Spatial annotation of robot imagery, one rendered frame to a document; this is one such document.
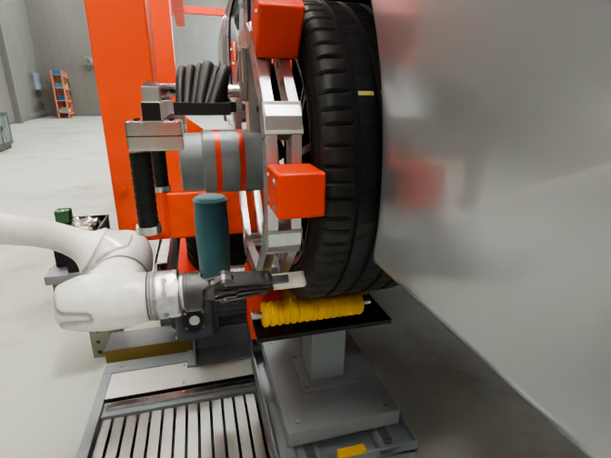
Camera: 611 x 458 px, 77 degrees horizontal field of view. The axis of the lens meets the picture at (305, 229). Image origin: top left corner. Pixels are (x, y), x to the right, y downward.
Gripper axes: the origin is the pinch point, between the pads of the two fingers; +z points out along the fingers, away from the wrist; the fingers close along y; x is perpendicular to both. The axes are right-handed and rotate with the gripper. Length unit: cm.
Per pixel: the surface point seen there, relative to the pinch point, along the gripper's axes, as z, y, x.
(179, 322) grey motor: -25, -53, 8
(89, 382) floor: -60, -89, -1
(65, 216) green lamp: -55, -40, 41
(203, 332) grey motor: -18, -57, 4
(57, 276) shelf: -61, -54, 27
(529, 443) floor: 75, -45, -45
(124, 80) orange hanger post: -35, -18, 73
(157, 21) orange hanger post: -36, -121, 242
